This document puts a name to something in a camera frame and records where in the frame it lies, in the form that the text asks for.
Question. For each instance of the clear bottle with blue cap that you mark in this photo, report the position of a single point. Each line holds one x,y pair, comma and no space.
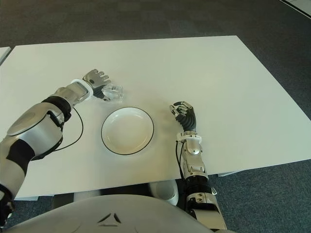
115,93

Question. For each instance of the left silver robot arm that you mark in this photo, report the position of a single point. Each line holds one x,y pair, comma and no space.
31,126

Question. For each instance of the white adjoining table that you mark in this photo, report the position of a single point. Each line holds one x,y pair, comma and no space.
3,54

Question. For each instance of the white plate with black rim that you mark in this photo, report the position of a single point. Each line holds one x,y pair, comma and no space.
126,132

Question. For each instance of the grey robot torso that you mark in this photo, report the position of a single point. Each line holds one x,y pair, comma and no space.
109,218

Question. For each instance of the white round table base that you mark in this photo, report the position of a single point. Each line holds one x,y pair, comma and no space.
165,191

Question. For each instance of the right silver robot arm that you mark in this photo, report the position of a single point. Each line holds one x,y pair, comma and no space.
193,148

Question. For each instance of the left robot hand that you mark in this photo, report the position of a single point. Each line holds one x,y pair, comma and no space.
96,78

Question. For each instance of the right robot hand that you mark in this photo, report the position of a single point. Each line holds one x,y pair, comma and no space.
188,119

